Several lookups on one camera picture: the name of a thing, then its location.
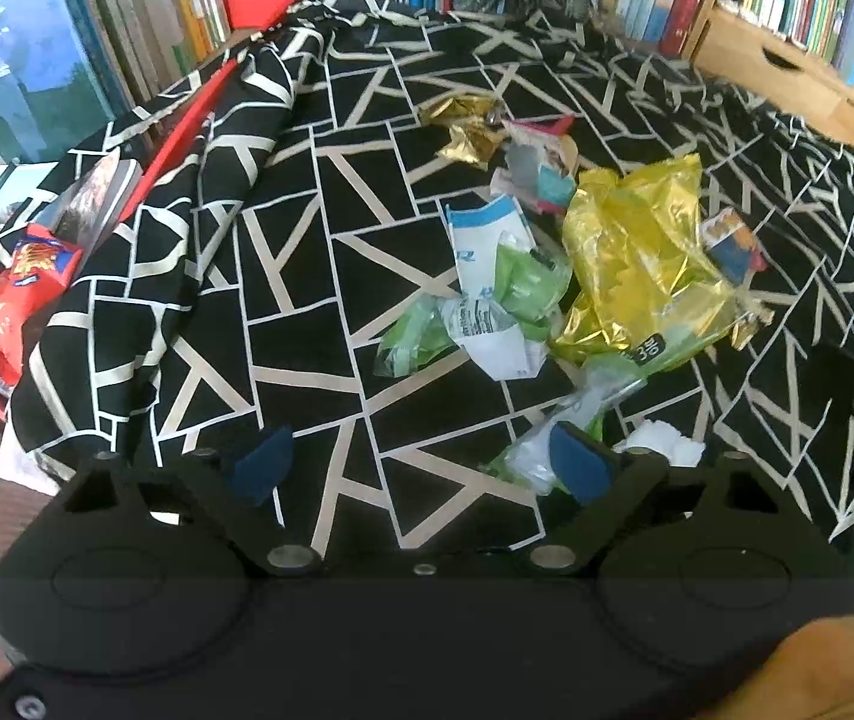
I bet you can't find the clear plastic wrapper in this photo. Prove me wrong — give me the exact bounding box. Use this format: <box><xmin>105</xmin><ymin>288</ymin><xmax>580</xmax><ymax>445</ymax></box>
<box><xmin>484</xmin><ymin>353</ymin><xmax>645</xmax><ymax>496</ymax></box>

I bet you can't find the white tissue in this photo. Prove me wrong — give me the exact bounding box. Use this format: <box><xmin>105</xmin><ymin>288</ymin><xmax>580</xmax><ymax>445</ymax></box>
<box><xmin>614</xmin><ymin>421</ymin><xmax>705</xmax><ymax>468</ymax></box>

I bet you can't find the yellow plastic bag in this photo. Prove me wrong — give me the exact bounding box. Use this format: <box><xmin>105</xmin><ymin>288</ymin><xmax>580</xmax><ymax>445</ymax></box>
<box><xmin>552</xmin><ymin>153</ymin><xmax>742</xmax><ymax>374</ymax></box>

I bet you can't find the white blue paper package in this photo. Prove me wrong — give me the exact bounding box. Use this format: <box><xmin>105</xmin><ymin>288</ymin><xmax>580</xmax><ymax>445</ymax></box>
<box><xmin>445</xmin><ymin>195</ymin><xmax>536</xmax><ymax>298</ymax></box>

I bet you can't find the small orange blue wrapper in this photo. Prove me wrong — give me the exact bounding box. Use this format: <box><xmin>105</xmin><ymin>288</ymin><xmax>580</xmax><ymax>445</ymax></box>
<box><xmin>700</xmin><ymin>208</ymin><xmax>767</xmax><ymax>286</ymax></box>

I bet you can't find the gold foil wrapper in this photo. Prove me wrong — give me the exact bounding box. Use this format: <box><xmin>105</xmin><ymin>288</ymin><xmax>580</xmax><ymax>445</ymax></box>
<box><xmin>417</xmin><ymin>93</ymin><xmax>505</xmax><ymax>169</ymax></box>

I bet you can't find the green plastic wrapper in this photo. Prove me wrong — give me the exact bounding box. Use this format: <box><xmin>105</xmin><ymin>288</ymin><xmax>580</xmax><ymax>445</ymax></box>
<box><xmin>494</xmin><ymin>232</ymin><xmax>572</xmax><ymax>341</ymax></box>

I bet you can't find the pink grey snack wrapper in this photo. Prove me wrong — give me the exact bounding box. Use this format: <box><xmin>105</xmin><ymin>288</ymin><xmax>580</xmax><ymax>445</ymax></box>
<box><xmin>491</xmin><ymin>115</ymin><xmax>578</xmax><ymax>216</ymax></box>

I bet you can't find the left hand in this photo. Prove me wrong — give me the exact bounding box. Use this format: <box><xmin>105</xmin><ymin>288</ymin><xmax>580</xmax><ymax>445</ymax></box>
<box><xmin>697</xmin><ymin>617</ymin><xmax>854</xmax><ymax>718</ymax></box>

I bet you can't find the black white geometric cloth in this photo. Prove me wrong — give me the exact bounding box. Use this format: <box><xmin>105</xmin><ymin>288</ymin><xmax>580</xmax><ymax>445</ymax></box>
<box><xmin>0</xmin><ymin>0</ymin><xmax>854</xmax><ymax>578</ymax></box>

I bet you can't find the red snack bag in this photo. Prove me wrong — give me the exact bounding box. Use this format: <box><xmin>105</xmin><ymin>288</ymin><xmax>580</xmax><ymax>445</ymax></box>
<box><xmin>0</xmin><ymin>224</ymin><xmax>84</xmax><ymax>387</ymax></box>

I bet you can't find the wooden shelf box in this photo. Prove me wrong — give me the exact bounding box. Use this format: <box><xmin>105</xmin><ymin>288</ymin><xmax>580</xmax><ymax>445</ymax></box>
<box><xmin>682</xmin><ymin>0</ymin><xmax>854</xmax><ymax>146</ymax></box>

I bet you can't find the large blue book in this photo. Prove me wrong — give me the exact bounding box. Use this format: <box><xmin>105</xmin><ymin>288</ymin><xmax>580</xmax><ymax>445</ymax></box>
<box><xmin>0</xmin><ymin>0</ymin><xmax>113</xmax><ymax>163</ymax></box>

